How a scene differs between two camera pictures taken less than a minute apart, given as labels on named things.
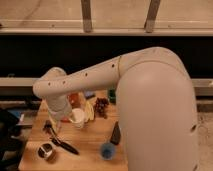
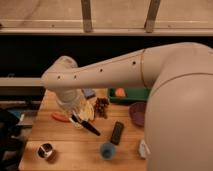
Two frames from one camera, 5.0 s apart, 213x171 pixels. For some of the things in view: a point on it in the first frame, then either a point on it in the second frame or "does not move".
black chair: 10,148 does not move
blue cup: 107,151 does not move
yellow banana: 89,110 does not move
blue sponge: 89,94 does not move
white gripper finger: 72,117 to 83,113
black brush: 48,127 to 86,125
